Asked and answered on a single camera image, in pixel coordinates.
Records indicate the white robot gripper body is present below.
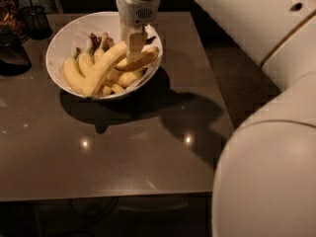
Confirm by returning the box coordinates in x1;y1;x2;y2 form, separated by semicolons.
116;0;160;26

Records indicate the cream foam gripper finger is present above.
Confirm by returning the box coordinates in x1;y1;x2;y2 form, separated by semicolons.
125;26;147;62
119;21;133;41

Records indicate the large top yellow banana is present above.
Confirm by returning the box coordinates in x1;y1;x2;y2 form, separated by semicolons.
82;40;126;98

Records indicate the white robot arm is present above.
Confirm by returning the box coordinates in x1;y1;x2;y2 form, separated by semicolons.
195;0;316;237

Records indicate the right yellow banana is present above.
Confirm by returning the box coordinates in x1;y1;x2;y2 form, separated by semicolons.
116;46;160;72

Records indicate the back banana with brown stem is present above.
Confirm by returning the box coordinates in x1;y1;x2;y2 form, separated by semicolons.
90;33;114;62

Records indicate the lower middle yellow banana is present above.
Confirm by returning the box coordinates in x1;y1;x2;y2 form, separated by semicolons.
107;69;144;88

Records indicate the white ceramic bowl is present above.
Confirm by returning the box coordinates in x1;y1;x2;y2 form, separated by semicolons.
45;12;163;101

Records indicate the bottom small yellow banana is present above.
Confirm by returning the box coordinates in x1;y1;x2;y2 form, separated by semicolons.
99;80;124;96

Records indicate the black mesh pen cup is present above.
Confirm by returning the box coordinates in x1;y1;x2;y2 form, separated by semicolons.
20;0;52;40

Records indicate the black dish at left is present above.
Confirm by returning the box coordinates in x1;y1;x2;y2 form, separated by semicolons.
0;33;32;76

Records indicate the dark glass jar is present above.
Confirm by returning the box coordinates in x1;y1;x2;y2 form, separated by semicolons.
0;0;28;41

